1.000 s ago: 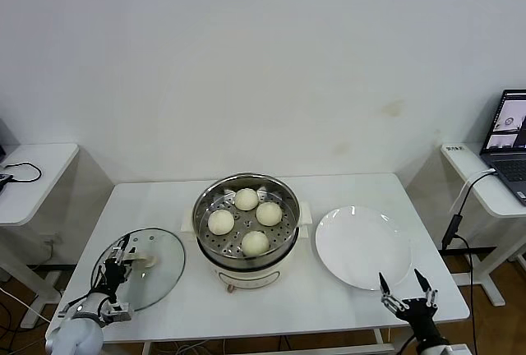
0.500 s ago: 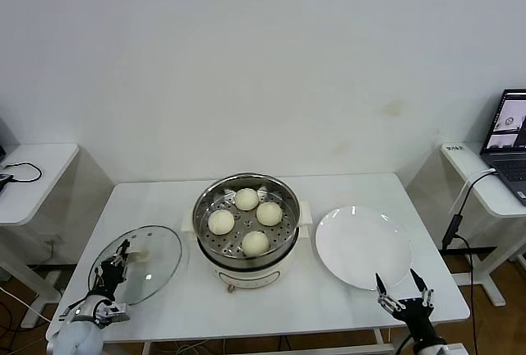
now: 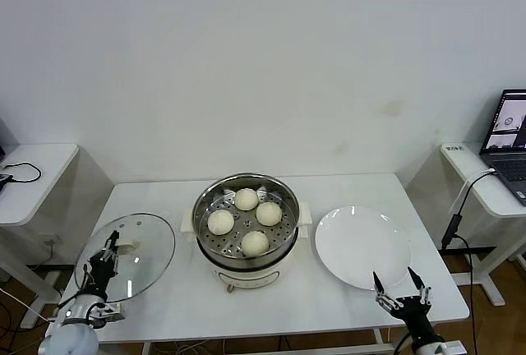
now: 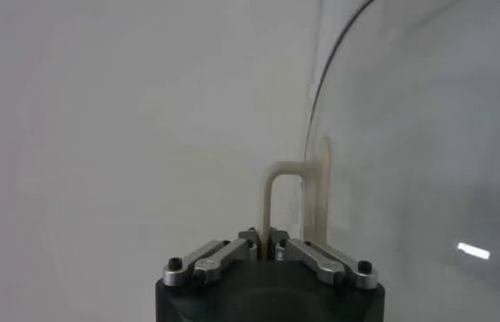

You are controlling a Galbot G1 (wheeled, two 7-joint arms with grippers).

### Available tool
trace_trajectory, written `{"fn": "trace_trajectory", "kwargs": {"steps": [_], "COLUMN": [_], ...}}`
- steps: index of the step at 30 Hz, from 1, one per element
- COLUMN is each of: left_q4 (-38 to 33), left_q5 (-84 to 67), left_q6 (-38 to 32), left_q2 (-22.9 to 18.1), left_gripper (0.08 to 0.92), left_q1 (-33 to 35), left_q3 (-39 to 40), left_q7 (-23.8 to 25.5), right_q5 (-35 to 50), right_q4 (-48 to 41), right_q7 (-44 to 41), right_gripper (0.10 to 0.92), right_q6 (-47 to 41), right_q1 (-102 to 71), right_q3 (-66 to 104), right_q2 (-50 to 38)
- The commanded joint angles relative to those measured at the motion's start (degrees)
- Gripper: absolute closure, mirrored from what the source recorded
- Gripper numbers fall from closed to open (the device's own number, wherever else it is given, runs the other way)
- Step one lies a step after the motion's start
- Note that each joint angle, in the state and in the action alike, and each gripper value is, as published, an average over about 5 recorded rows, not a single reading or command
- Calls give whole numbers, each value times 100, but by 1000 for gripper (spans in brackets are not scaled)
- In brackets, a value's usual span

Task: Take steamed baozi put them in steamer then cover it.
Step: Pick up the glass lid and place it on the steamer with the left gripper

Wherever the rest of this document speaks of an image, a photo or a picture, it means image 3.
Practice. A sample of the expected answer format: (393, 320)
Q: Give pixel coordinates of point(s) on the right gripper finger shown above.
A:
(421, 291)
(382, 293)

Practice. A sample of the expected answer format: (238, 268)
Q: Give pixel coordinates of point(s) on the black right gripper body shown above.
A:
(413, 316)

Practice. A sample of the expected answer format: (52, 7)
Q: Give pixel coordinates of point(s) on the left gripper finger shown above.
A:
(115, 248)
(106, 250)

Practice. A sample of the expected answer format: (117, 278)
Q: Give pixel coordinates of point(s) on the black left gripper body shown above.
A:
(102, 273)

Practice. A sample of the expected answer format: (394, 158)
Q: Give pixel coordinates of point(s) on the white steamed baozi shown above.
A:
(255, 243)
(221, 222)
(269, 213)
(245, 199)

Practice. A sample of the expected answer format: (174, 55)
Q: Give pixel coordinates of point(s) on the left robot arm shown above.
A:
(70, 338)

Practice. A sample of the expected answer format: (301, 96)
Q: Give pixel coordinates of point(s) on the perforated steel steamer basket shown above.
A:
(205, 207)

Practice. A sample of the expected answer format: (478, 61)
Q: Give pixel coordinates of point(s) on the white round plate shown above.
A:
(363, 248)

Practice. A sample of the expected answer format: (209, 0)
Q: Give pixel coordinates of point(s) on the white work table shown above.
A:
(164, 195)

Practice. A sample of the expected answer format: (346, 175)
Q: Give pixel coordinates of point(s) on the black small device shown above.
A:
(3, 182)

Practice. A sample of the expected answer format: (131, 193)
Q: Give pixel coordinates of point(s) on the cream electric cooker pot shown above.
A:
(246, 279)

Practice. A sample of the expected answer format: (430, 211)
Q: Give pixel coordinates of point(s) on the white side desk with laptop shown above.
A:
(464, 162)

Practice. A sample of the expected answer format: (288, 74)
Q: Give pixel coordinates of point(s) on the grey open laptop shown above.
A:
(509, 166)

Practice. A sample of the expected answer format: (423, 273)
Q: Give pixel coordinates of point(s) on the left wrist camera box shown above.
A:
(111, 314)

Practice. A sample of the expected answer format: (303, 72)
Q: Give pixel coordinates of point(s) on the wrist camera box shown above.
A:
(111, 314)
(452, 347)

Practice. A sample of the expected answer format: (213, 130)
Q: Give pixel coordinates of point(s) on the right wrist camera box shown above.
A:
(452, 347)

